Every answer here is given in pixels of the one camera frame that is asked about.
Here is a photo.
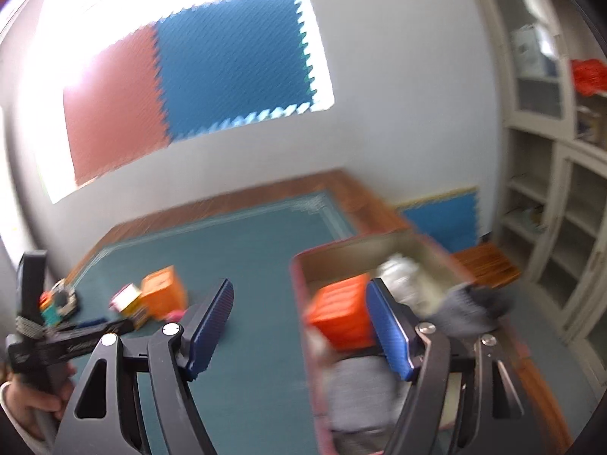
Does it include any orange toy cube with holes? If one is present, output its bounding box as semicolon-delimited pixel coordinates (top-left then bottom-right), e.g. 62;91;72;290
140;267;188;319

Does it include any cream glass-door cabinet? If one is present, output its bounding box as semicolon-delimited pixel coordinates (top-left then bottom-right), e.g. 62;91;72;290
469;0;607;384

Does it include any white plastic bag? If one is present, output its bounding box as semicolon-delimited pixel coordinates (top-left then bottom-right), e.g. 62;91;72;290
377;253;423;304

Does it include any colourful toy car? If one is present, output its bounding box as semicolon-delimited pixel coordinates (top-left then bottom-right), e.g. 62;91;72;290
39;279;79;327

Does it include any person's left forearm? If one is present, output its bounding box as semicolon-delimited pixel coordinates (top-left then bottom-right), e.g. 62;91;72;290
0;383;53;455

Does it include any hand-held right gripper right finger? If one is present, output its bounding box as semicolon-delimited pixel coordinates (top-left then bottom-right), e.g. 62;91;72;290
366;277;539;455

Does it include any small blue foam mat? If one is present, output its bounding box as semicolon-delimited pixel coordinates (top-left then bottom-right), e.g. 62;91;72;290
397;188;480;253

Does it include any red bag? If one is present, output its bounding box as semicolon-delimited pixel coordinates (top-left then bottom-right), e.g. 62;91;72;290
570;58;607;98

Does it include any wooden bench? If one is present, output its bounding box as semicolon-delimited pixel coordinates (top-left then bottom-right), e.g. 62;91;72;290
450;242;521;290

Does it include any red foam wall mat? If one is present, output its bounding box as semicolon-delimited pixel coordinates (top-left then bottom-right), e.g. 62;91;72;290
63;24;172;188

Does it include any large grey ribbed sock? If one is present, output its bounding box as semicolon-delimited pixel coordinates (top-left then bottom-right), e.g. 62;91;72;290
327;355;409;432

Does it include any small yellow white box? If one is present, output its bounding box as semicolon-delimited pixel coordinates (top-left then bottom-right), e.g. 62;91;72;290
110;283;148;331

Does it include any green desk mat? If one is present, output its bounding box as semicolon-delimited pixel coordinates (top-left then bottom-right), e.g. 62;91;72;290
61;190;361;455

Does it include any pink metal tin box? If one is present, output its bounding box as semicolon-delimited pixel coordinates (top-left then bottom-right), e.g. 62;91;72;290
290;232;480;455

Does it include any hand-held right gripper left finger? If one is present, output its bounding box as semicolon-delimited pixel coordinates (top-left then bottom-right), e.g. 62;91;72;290
52;278;235;455

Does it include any large blue foam wall mat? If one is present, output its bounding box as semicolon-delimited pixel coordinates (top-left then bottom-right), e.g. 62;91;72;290
153;0;335;143

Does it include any grey and dark sock bundle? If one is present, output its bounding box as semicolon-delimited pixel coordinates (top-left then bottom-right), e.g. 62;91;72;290
427;283;515;337

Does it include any orange studded toy cube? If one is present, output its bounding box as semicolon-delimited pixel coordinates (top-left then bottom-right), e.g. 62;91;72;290
306;275;385;351

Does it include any person's left hand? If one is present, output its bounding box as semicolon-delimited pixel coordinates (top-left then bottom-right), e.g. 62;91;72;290
8;365;77;430

